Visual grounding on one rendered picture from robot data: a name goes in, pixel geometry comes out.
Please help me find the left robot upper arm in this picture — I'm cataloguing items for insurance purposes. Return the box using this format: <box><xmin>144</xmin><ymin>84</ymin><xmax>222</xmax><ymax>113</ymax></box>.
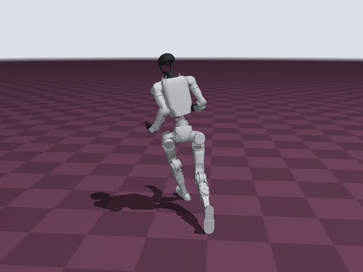
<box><xmin>150</xmin><ymin>82</ymin><xmax>170</xmax><ymax>117</ymax></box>

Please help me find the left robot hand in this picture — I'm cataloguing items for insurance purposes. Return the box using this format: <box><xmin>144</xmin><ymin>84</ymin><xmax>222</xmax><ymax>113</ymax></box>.
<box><xmin>145</xmin><ymin>121</ymin><xmax>152</xmax><ymax>131</ymax></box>

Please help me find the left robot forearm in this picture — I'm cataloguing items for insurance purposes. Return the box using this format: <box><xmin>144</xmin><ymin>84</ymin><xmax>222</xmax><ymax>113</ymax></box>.
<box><xmin>148</xmin><ymin>108</ymin><xmax>165</xmax><ymax>133</ymax></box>

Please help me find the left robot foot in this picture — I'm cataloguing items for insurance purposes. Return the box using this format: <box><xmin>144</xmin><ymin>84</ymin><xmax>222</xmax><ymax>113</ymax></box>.
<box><xmin>175</xmin><ymin>186</ymin><xmax>191</xmax><ymax>201</ymax></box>

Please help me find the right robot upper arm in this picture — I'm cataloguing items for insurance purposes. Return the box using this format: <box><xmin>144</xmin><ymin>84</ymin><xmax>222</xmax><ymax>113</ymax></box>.
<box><xmin>185</xmin><ymin>76</ymin><xmax>206</xmax><ymax>108</ymax></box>

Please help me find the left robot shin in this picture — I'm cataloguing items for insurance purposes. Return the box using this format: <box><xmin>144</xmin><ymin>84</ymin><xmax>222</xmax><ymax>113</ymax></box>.
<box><xmin>169</xmin><ymin>162</ymin><xmax>187</xmax><ymax>195</ymax></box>

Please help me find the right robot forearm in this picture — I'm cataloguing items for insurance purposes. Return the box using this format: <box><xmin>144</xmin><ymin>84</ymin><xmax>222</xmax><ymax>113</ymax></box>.
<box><xmin>194</xmin><ymin>100</ymin><xmax>206</xmax><ymax>113</ymax></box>

